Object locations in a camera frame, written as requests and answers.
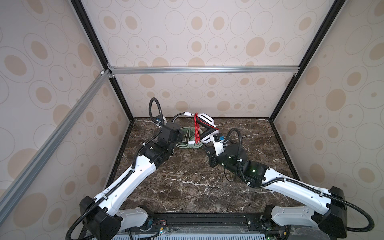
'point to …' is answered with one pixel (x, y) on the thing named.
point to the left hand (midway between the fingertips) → (180, 126)
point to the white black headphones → (207, 127)
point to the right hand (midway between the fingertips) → (205, 148)
